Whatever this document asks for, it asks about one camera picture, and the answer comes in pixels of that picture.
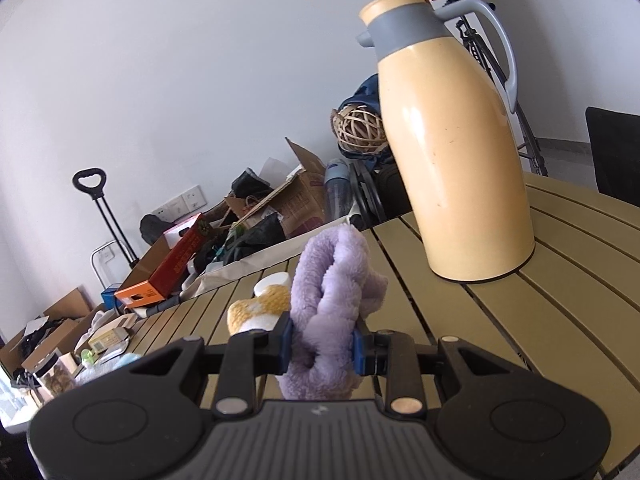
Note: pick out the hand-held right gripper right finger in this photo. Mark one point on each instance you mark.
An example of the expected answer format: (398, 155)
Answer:
(359, 355)

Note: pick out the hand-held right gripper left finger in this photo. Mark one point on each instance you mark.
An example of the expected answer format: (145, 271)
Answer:
(286, 347)

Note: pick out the yellow white fuzzy sock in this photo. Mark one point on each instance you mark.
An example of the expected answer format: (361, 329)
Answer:
(265, 305)

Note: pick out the purple fluffy cloth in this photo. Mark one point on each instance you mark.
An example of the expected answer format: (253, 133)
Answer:
(330, 285)

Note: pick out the dark cloth pile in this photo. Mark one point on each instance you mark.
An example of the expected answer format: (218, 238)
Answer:
(255, 240)

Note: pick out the orange box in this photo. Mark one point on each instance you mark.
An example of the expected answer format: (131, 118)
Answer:
(175, 260)

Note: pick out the torn open cardboard box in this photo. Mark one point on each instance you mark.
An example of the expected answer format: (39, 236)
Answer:
(305, 200)

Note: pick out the light blue packet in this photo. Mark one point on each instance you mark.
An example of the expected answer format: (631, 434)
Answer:
(122, 360)

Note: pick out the grey water bottle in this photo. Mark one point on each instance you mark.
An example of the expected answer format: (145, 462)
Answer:
(337, 190)

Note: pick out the pale yellow carton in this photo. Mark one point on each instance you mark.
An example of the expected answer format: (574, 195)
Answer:
(107, 341)

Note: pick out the black hat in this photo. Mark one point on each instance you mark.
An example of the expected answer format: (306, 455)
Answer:
(152, 227)

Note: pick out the tan folding table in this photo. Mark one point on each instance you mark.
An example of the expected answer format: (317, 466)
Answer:
(550, 310)

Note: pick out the yellow thermos jug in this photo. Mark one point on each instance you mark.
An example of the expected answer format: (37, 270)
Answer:
(450, 160)

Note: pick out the flat open cardboard box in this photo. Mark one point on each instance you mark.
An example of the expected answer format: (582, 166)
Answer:
(65, 305)

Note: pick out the rattan ball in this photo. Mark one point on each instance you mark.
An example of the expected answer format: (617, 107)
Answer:
(357, 127)

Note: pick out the clear jar of nuts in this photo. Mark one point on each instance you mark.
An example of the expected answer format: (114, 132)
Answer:
(55, 380)

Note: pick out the black folding chair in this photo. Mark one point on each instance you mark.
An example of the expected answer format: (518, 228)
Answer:
(615, 150)

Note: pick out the white wall outlets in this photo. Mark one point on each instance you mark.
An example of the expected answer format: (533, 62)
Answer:
(192, 199)

